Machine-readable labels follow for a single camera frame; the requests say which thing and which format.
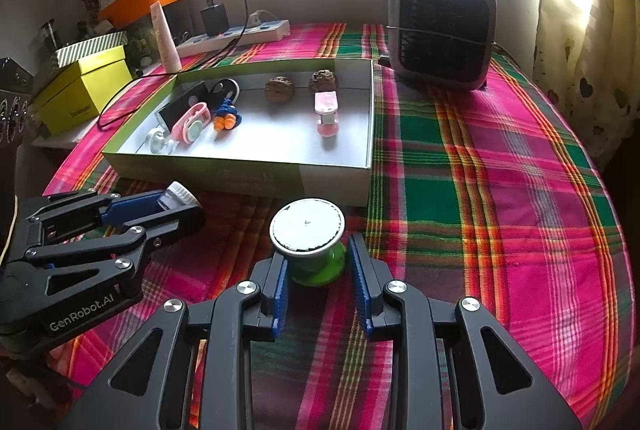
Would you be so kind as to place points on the pink clip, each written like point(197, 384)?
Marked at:
point(326, 113)

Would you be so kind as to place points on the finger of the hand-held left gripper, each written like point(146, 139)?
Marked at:
point(135, 207)
point(170, 225)

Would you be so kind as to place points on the white-capped green bottle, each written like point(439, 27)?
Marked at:
point(307, 230)

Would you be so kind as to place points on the dark glass jar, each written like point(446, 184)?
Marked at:
point(47, 33)

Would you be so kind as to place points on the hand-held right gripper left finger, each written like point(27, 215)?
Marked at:
point(277, 295)

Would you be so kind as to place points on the cream patterned curtain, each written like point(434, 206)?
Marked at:
point(585, 10)

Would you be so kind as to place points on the white shelf board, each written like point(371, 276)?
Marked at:
point(60, 135)

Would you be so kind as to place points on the cardboard box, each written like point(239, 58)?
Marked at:
point(280, 145)

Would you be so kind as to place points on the black perforated metal box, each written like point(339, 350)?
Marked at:
point(10, 105)

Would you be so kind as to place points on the cream tube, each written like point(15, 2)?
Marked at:
point(167, 40)

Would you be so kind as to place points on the clear storage bin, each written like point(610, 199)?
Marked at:
point(145, 38)

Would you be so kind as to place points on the grey desktop heater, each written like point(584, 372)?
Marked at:
point(442, 35)

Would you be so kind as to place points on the white egg-shaped gadget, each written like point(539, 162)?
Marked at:
point(157, 139)

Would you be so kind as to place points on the black charger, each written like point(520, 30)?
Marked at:
point(214, 20)

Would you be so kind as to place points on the white power strip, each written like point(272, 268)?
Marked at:
point(240, 33)

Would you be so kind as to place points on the white ribbed round container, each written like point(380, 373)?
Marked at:
point(180, 194)

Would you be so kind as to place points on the green white striped box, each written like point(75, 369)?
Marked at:
point(87, 50)

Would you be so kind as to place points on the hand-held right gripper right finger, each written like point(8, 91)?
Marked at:
point(362, 292)

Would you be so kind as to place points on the brown walnut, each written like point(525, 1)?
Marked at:
point(280, 89)
point(323, 82)

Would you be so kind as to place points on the blue orange small toy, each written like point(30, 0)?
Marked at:
point(227, 118)

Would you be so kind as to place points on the yellow box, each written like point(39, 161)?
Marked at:
point(80, 90)

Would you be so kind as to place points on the pink green plaid tablecloth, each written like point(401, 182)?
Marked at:
point(500, 185)

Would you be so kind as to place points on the white plug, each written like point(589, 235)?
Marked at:
point(257, 17)

